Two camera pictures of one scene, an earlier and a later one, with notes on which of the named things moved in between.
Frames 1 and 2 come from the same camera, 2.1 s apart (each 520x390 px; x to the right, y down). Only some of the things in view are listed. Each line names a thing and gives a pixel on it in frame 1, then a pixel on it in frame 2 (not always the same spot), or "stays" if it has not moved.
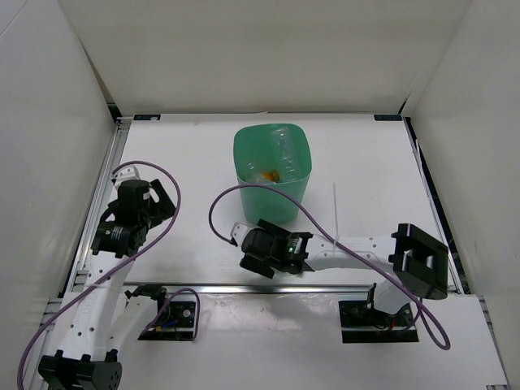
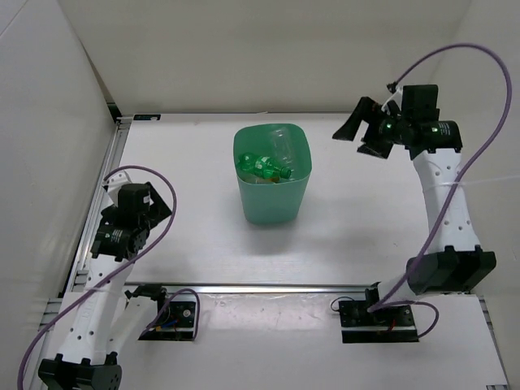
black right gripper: (257, 266) -> (368, 110)
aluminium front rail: (283, 288) stays
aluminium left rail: (76, 279) stays
